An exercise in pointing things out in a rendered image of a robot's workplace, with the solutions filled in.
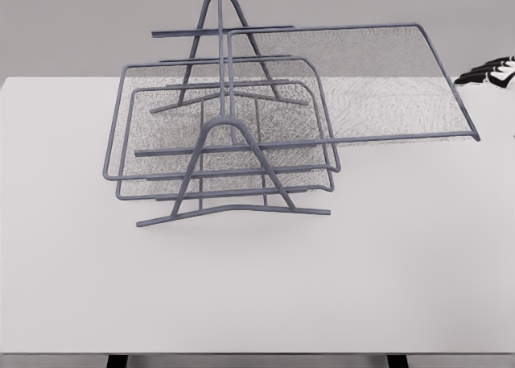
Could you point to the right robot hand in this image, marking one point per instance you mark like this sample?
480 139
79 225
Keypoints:
497 75

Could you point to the large grey mesh tray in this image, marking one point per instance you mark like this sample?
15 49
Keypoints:
362 82

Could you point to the medium grey mesh tray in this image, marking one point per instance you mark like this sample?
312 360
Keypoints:
161 122

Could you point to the small grey mesh tray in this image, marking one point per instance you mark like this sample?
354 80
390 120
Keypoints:
169 174

